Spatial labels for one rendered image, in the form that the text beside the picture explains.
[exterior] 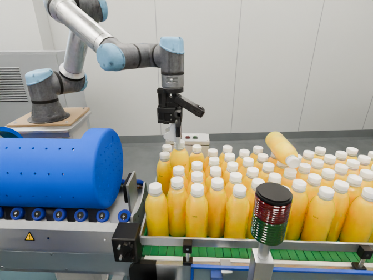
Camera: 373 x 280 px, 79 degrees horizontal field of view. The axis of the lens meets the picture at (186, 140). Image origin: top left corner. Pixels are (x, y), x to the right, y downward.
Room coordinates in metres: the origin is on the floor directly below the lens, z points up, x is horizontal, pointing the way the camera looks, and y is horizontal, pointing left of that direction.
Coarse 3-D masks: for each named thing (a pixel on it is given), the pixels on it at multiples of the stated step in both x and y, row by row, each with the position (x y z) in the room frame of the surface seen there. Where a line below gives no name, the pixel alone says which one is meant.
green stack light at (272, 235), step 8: (256, 224) 0.33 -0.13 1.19; (264, 224) 0.32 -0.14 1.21; (272, 224) 0.31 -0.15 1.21; (280, 224) 0.31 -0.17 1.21; (256, 232) 0.33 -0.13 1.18; (264, 232) 0.31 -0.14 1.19; (272, 232) 0.31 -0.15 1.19; (280, 232) 0.31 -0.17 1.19; (256, 240) 0.32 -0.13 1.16; (264, 240) 0.31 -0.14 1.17; (272, 240) 0.31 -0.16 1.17; (280, 240) 0.31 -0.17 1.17
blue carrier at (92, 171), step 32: (0, 128) 0.77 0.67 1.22; (96, 128) 0.75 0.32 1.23; (0, 160) 0.62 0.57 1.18; (32, 160) 0.61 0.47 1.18; (64, 160) 0.61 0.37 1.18; (96, 160) 0.62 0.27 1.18; (0, 192) 0.59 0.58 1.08; (32, 192) 0.58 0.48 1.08; (64, 192) 0.58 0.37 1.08; (96, 192) 0.58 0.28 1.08
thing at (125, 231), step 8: (120, 224) 0.53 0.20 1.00; (128, 224) 0.53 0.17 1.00; (136, 224) 0.53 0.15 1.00; (120, 232) 0.50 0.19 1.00; (128, 232) 0.50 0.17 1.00; (136, 232) 0.50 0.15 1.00; (112, 240) 0.48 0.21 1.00; (120, 240) 0.48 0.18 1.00; (128, 240) 0.48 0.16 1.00; (136, 240) 0.48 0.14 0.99; (120, 248) 0.48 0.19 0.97; (128, 248) 0.46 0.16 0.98; (136, 248) 0.48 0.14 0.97; (120, 256) 0.47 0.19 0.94; (128, 256) 0.47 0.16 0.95; (136, 256) 0.48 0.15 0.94
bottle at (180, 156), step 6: (174, 150) 0.75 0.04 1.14; (180, 150) 0.75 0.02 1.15; (174, 156) 0.74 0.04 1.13; (180, 156) 0.73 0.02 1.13; (186, 156) 0.74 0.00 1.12; (174, 162) 0.73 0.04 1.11; (180, 162) 0.73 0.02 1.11; (186, 162) 0.74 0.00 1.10; (186, 168) 0.74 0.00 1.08; (186, 174) 0.74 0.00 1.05
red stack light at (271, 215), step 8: (256, 200) 0.34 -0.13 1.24; (256, 208) 0.33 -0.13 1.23; (264, 208) 0.32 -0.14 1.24; (272, 208) 0.31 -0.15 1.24; (280, 208) 0.31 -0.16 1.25; (288, 208) 0.32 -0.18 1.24; (256, 216) 0.33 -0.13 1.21; (264, 216) 0.32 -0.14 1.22; (272, 216) 0.31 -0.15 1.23; (280, 216) 0.31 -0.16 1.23; (288, 216) 0.32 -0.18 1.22
